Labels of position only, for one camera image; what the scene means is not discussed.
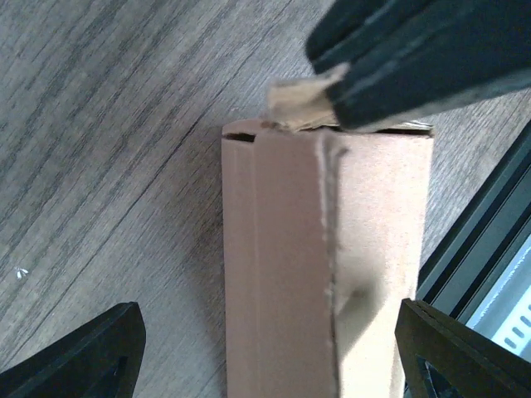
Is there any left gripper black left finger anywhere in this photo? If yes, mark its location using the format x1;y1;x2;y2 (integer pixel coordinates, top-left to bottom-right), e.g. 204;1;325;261
1;302;145;397

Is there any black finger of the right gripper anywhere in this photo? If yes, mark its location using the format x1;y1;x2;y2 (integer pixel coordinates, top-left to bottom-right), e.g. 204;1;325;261
305;1;530;73
328;16;530;132

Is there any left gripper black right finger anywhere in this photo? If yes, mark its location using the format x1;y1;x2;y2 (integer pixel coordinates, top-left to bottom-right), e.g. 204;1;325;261
395;298;530;397

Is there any cardboard box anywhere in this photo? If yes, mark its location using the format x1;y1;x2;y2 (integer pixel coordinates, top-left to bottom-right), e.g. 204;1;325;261
222;64;433;397

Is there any light blue slotted cable duct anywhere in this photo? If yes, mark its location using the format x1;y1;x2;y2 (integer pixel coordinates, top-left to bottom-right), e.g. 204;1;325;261
492;299;530;356

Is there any black aluminium frame rail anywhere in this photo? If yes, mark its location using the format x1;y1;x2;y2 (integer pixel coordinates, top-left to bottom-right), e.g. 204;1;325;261
417;125;530;318

